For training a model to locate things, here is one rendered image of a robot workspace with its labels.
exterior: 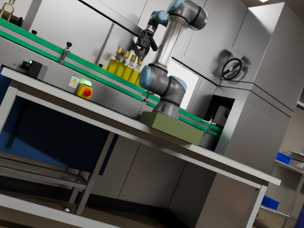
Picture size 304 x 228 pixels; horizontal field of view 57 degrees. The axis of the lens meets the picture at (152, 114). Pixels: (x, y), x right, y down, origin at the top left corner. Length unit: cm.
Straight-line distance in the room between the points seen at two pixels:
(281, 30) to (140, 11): 122
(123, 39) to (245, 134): 128
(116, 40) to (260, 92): 128
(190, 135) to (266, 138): 144
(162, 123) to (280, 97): 164
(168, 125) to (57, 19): 104
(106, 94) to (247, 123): 128
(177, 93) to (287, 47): 151
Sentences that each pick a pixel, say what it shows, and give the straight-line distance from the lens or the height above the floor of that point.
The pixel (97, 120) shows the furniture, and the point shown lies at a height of 68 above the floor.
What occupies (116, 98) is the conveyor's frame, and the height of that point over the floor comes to 83.
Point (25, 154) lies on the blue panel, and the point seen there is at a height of 34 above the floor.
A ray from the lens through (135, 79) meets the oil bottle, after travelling 196.
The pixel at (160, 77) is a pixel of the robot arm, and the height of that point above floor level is 100.
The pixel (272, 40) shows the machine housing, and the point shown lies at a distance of 261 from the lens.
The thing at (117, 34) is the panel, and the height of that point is 126.
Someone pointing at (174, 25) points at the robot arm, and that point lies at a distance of 153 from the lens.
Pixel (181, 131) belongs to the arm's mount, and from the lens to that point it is 138.
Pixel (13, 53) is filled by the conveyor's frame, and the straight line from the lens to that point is 160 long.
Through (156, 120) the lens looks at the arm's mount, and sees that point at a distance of 133.
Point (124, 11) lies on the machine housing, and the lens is 214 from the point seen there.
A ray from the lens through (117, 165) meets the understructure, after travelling 225.
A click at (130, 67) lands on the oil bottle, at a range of 194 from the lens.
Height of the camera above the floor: 76
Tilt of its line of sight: 2 degrees up
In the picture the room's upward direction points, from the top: 22 degrees clockwise
